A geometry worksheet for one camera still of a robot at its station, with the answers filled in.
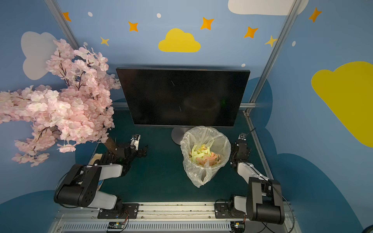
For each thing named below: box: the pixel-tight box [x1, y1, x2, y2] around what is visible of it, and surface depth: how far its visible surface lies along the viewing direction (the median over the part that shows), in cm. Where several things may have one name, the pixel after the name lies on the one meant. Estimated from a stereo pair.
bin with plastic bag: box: [180, 126, 232, 189], surface depth 76 cm
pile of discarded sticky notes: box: [189, 143, 221, 166], surface depth 87 cm
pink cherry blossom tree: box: [0, 38, 121, 167], surface depth 58 cm
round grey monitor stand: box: [170, 126, 195, 146], surface depth 109 cm
